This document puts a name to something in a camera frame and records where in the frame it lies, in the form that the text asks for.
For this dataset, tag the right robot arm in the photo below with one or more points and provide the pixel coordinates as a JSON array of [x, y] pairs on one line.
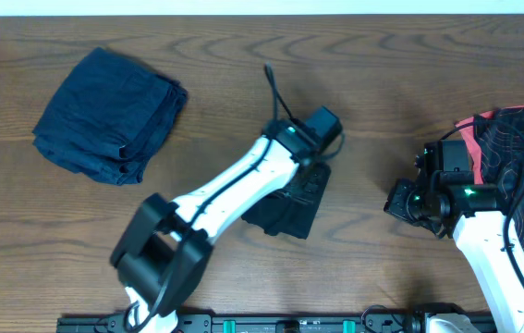
[[445, 200]]

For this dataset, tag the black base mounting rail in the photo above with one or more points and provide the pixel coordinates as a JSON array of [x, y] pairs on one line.
[[206, 323]]

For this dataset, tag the black polo shirt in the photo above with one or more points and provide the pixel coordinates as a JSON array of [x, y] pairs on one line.
[[292, 209]]

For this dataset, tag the folded navy blue garment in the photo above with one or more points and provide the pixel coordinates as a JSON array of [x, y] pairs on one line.
[[109, 117]]

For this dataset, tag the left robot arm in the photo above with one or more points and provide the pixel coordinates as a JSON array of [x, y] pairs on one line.
[[277, 185]]

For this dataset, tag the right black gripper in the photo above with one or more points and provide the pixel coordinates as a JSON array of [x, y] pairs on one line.
[[396, 204]]

